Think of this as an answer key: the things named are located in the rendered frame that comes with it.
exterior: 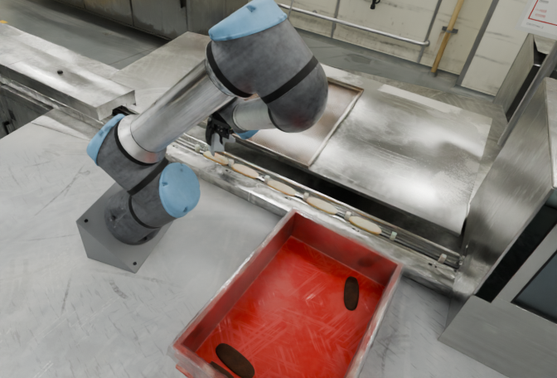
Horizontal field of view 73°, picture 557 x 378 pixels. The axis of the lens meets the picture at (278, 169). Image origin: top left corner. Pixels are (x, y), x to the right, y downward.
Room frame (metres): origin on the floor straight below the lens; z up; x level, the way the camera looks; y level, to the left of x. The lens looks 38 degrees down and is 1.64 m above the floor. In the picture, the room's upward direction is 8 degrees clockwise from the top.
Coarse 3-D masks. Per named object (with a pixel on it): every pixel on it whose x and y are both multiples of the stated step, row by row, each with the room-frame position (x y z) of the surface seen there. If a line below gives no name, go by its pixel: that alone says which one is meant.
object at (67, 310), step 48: (0, 144) 0.95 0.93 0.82; (48, 144) 0.99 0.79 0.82; (0, 192) 0.74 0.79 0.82; (48, 192) 0.77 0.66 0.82; (96, 192) 0.80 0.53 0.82; (0, 240) 0.58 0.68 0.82; (48, 240) 0.60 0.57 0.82; (192, 240) 0.67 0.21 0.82; (240, 240) 0.69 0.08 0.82; (0, 288) 0.45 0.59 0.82; (48, 288) 0.47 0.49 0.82; (96, 288) 0.48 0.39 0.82; (144, 288) 0.50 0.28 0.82; (192, 288) 0.52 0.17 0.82; (0, 336) 0.35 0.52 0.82; (48, 336) 0.36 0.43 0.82; (96, 336) 0.38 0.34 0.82; (144, 336) 0.39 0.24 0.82; (384, 336) 0.47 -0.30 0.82; (432, 336) 0.48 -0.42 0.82
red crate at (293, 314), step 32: (288, 256) 0.65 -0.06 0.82; (320, 256) 0.67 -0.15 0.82; (256, 288) 0.54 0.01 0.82; (288, 288) 0.55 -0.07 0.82; (320, 288) 0.57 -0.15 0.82; (224, 320) 0.45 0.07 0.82; (256, 320) 0.46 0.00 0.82; (288, 320) 0.47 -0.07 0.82; (320, 320) 0.48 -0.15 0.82; (352, 320) 0.49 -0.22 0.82; (256, 352) 0.39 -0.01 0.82; (288, 352) 0.40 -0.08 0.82; (320, 352) 0.41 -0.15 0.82; (352, 352) 0.42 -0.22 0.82
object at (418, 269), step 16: (0, 80) 1.34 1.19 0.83; (32, 96) 1.26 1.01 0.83; (64, 112) 1.19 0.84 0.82; (80, 112) 1.15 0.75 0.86; (176, 160) 0.96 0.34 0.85; (192, 160) 0.96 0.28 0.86; (208, 160) 0.97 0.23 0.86; (208, 176) 0.91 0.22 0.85; (224, 176) 0.90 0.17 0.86; (240, 176) 0.92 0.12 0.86; (240, 192) 0.86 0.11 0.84; (256, 192) 0.85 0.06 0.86; (272, 192) 0.86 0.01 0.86; (272, 208) 0.81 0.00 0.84; (288, 208) 0.80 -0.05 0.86; (304, 208) 0.81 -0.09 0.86; (336, 224) 0.76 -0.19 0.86; (368, 240) 0.72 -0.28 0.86; (384, 240) 0.73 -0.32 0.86; (400, 256) 0.68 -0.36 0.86; (416, 256) 0.69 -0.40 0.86; (416, 272) 0.63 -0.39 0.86; (432, 272) 0.64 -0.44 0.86; (448, 272) 0.65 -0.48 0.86; (432, 288) 0.61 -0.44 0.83; (448, 288) 0.60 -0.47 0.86
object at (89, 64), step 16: (0, 32) 1.84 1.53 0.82; (16, 32) 1.87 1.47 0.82; (48, 48) 1.74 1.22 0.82; (64, 48) 1.76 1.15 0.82; (80, 64) 1.62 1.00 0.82; (96, 64) 1.64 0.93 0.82; (0, 96) 1.37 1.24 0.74; (16, 96) 1.31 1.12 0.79; (0, 112) 1.39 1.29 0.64; (16, 112) 1.33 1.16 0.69; (32, 112) 1.28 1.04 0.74; (0, 128) 1.41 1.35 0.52; (16, 128) 1.35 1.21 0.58
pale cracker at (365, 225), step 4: (352, 216) 0.81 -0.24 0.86; (356, 216) 0.81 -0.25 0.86; (352, 220) 0.79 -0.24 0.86; (356, 220) 0.79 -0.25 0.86; (360, 220) 0.79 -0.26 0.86; (364, 220) 0.80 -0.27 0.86; (356, 224) 0.78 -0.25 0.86; (360, 224) 0.78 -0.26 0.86; (364, 224) 0.78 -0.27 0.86; (368, 224) 0.78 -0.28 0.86; (372, 224) 0.79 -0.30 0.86; (364, 228) 0.77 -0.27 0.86; (368, 228) 0.77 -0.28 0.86; (372, 228) 0.77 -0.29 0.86; (376, 228) 0.77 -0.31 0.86; (372, 232) 0.76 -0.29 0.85; (376, 232) 0.76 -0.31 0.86; (380, 232) 0.76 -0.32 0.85
